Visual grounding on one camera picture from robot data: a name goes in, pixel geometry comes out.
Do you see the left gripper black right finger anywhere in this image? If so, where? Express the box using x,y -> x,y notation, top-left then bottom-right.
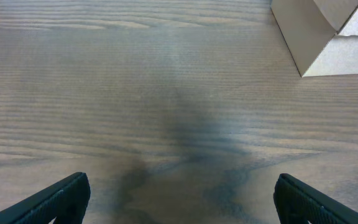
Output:
273,173 -> 358,224

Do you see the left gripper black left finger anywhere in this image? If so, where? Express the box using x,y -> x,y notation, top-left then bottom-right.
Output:
0,172 -> 91,224

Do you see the cardboard box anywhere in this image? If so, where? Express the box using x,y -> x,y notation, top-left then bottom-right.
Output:
270,0 -> 358,77

